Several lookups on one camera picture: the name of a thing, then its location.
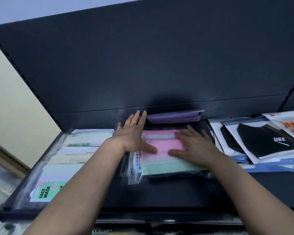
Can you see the person's right hand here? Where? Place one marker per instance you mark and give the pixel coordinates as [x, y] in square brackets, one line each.
[198, 150]

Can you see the person's left hand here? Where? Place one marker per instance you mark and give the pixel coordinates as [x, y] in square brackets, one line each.
[131, 137]

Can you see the person's right middle finger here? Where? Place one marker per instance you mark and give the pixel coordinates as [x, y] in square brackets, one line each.
[193, 131]

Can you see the person's left little finger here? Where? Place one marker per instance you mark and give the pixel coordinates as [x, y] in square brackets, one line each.
[119, 126]

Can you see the person's left thumb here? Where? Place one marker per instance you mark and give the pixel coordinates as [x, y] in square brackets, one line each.
[150, 149]

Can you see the person's left middle finger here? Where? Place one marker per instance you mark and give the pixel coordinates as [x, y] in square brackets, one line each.
[136, 118]

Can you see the person's right thumb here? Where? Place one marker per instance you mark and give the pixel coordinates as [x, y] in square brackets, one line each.
[177, 153]

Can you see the pink and green mask pack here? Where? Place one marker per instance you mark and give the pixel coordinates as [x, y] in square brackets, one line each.
[161, 166]

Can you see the person's left forearm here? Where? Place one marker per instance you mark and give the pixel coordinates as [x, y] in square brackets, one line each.
[83, 185]

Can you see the person's right forearm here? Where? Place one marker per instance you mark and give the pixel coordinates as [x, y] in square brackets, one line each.
[247, 193]

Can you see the purple mask pack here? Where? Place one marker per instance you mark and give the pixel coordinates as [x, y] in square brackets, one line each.
[174, 117]

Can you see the clear packet with white label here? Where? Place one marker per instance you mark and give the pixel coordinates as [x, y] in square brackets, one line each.
[133, 168]

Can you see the plain black mask packet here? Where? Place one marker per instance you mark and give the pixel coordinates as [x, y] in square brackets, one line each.
[229, 141]

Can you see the row of pastel mask packets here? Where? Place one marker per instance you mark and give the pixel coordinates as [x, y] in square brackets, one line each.
[71, 159]

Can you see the dark metal shelving unit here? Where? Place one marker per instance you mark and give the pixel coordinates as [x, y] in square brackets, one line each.
[161, 58]

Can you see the black mask packet with logo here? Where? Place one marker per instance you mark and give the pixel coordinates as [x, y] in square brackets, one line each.
[262, 141]

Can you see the blue edged flat packets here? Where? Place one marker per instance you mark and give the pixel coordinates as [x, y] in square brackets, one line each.
[272, 166]

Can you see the orange print white packet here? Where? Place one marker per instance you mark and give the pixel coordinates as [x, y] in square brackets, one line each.
[290, 124]

